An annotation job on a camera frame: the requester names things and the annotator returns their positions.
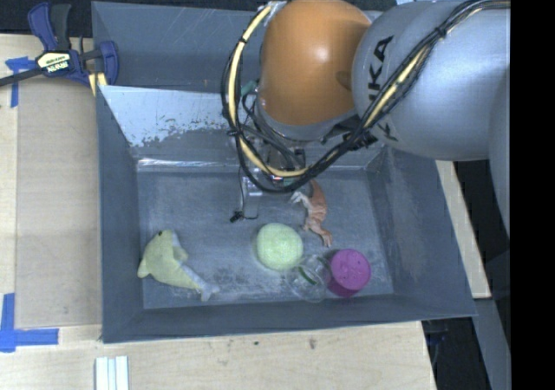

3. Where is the yellow plush dolphin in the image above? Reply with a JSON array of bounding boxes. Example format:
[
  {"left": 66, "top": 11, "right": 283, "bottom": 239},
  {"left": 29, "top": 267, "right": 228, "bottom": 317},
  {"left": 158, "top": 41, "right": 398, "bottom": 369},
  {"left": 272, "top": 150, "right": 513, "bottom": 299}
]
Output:
[{"left": 136, "top": 229, "right": 220, "bottom": 303}]

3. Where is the orange toy dinosaur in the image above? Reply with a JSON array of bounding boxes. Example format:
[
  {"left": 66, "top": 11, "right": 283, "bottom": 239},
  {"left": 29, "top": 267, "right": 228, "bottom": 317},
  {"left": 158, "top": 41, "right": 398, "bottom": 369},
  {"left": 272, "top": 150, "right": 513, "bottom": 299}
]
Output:
[{"left": 290, "top": 179, "right": 334, "bottom": 249}]

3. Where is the grey metal bin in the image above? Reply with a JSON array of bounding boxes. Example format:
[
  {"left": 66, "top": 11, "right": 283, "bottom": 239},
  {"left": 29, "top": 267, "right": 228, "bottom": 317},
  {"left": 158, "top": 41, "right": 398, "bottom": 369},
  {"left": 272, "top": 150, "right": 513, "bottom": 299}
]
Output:
[{"left": 90, "top": 0, "right": 479, "bottom": 344}]

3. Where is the purple plastic cup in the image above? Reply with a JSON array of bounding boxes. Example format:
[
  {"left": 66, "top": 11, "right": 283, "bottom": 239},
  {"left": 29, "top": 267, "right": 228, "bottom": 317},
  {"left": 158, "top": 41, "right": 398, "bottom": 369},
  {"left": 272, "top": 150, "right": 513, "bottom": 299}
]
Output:
[{"left": 326, "top": 248, "right": 373, "bottom": 299}]

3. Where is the pale grey metal gripper finger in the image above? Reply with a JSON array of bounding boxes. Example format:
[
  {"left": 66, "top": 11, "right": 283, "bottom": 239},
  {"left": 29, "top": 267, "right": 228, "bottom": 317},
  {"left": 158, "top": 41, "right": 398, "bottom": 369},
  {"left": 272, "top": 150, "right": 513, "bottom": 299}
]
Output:
[{"left": 241, "top": 174, "right": 264, "bottom": 219}]

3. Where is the pale green sponge ball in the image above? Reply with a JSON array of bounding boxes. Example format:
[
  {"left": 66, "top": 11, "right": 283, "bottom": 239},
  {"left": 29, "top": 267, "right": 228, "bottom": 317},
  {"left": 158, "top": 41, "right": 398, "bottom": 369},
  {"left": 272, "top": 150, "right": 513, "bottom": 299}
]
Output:
[{"left": 252, "top": 222, "right": 304, "bottom": 272}]

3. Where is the clear glass jar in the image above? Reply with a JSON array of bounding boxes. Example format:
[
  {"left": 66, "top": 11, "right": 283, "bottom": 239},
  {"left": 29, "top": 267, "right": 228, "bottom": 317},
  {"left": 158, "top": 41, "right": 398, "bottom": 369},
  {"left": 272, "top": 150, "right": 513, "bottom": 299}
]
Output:
[{"left": 285, "top": 254, "right": 333, "bottom": 304}]

